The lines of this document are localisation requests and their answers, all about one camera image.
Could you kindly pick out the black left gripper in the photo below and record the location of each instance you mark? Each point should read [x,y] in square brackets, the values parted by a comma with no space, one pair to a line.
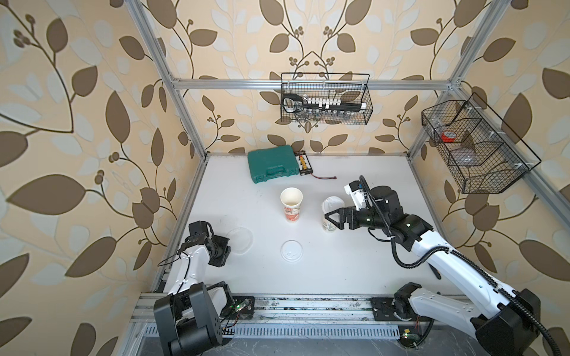
[222,242]

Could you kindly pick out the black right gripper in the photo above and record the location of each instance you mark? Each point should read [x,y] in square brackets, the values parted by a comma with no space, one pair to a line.
[351,212]

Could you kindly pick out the paper milk tea cup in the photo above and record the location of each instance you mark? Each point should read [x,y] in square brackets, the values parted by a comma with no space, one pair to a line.
[328,226]
[291,199]

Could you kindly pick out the white plastic cup lid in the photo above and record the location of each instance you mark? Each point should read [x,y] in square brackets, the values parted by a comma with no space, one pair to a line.
[331,204]

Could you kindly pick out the clear plastic lid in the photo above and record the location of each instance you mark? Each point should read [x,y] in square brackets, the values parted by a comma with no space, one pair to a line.
[292,251]

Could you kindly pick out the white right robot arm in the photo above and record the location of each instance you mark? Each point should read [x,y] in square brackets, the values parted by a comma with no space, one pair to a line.
[502,320]

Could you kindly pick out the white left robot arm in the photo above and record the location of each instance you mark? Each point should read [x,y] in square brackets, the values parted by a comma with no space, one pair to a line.
[188,317]

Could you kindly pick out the black screwdriver bit box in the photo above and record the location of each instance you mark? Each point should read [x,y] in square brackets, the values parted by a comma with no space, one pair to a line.
[304,165]

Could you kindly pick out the green plastic tool case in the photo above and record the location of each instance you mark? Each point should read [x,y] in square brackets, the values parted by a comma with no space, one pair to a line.
[272,163]

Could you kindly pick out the red object in basket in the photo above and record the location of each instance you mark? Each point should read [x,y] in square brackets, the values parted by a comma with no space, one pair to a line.
[448,136]

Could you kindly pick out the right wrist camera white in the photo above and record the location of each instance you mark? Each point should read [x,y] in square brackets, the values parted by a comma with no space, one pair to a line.
[357,194]

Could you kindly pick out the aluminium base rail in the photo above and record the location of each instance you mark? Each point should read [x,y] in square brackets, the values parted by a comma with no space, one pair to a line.
[329,317]

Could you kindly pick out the black handled scissors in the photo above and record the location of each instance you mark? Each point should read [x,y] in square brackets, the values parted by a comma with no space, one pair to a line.
[292,103]

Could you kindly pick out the black wire basket back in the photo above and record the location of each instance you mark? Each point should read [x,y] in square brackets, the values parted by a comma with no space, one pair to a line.
[329,98]

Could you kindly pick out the black wire basket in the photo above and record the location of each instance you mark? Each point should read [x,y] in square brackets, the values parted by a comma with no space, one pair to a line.
[329,98]
[489,155]

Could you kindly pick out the black wire basket right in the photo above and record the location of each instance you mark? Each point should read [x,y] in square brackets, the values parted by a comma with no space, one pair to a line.
[489,155]

